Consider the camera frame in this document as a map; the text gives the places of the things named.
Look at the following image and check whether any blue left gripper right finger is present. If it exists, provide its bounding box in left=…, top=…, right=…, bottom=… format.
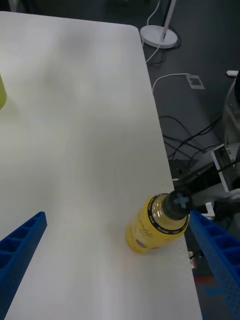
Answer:
left=189, top=210, right=240, bottom=320

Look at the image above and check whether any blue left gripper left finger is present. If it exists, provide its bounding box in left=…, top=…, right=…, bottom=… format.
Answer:
left=0, top=211, right=48, bottom=320

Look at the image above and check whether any yellow bottle with black cap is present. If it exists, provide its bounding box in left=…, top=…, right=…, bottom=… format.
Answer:
left=124, top=190, right=194, bottom=256

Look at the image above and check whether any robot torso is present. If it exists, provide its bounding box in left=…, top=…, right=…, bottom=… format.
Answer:
left=172, top=74, right=240, bottom=221

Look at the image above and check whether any yellow-green plastic bin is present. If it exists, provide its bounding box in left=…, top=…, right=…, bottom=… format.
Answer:
left=0, top=72, right=8, bottom=111

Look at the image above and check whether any grey floor outlet plate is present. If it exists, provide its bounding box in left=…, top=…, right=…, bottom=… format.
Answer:
left=185, top=74, right=206, bottom=90

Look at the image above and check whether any white floor stand with pole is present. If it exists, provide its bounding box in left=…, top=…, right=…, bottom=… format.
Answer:
left=139, top=0, right=179, bottom=50

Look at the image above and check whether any black floor cable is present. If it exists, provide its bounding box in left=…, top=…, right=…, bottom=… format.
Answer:
left=147, top=32, right=181, bottom=67
left=159, top=115, right=209, bottom=154
left=162, top=117, right=223, bottom=161

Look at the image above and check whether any white cable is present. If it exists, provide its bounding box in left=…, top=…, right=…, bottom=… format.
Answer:
left=151, top=72, right=192, bottom=95
left=144, top=0, right=162, bottom=64

